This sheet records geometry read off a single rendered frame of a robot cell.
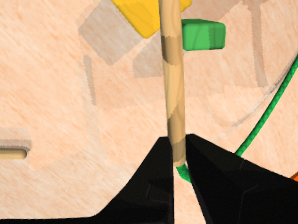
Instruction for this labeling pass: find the yellow square block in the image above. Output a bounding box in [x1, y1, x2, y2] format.
[112, 0, 192, 39]

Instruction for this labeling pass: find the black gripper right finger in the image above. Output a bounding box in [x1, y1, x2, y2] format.
[185, 133, 298, 224]

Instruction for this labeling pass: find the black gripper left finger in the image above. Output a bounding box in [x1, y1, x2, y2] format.
[0, 136, 176, 224]

